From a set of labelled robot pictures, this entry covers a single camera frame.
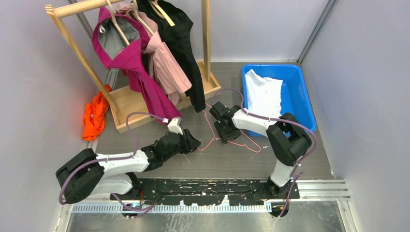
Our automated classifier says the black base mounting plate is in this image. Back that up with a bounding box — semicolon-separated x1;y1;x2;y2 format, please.
110;178;300;217

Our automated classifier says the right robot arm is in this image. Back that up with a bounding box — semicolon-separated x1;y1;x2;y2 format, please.
209;102;312;199

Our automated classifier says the wooden hanger under magenta dress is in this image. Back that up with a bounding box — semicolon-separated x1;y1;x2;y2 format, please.
106;0;130;46

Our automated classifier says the magenta dress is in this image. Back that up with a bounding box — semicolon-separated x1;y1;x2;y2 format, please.
92;7;180;119

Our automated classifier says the wooden hanger under black garment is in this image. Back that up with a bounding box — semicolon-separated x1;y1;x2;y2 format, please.
148;0;175;27

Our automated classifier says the white skirt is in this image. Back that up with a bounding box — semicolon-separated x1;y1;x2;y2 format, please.
245;69;283;118

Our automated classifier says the wooden clothes rack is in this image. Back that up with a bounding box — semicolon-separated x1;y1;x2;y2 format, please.
45;0;221;133

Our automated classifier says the blue plastic bin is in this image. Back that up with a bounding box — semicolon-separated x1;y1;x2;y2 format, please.
241;64;317;131

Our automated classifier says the black garment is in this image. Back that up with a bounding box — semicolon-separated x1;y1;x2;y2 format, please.
137;0;205;113

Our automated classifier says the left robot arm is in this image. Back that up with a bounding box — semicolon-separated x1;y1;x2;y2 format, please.
56;129;201;205

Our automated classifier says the aluminium rail frame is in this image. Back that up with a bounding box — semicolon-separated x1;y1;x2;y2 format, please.
69;180;350;218

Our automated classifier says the orange cloth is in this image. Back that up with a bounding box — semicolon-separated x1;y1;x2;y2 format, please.
82;91;110;142

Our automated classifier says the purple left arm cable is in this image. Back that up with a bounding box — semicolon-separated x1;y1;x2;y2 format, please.
59;112;169;206

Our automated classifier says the wooden hanger under pink garment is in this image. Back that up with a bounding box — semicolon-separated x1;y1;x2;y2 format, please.
131;0;154;35

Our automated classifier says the pink pleated garment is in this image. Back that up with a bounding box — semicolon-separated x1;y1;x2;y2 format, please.
116;2;192;105

